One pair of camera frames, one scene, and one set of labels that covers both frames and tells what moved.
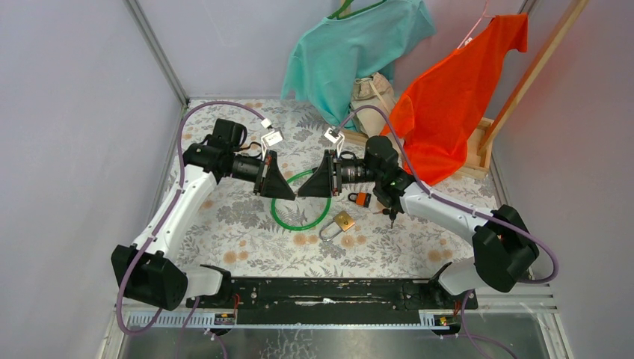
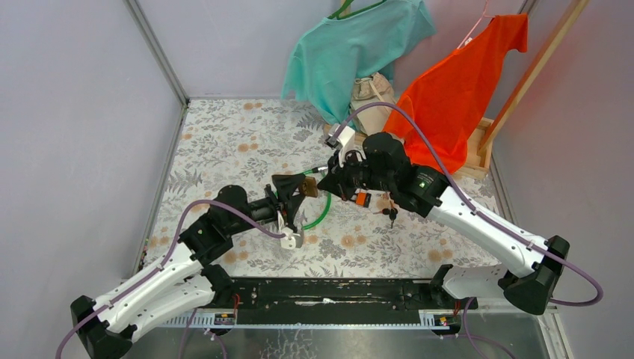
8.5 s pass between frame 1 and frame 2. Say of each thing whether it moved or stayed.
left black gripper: moved
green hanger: stayed
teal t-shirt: stayed
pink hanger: stayed
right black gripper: stayed
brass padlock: moved
